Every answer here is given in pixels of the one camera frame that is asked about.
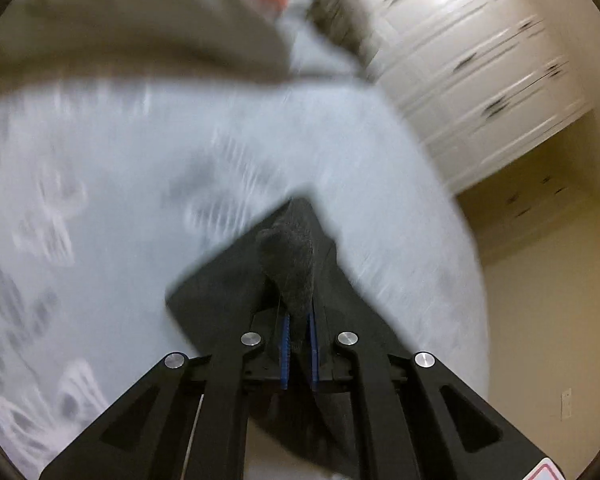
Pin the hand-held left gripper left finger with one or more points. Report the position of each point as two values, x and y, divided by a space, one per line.
284 355

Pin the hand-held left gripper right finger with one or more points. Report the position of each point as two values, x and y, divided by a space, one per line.
314 355

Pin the dark grey pants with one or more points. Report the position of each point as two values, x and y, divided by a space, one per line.
290 260

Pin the light grey patterned bedspread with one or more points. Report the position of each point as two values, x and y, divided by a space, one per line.
130 185

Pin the dark grey cloth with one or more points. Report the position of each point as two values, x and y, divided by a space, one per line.
337 15

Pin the white panelled wardrobe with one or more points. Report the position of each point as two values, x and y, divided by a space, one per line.
480 55

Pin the grey-brown blanket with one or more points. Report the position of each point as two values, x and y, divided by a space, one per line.
130 25

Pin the white wall outlet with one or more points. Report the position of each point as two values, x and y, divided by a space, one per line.
566 404

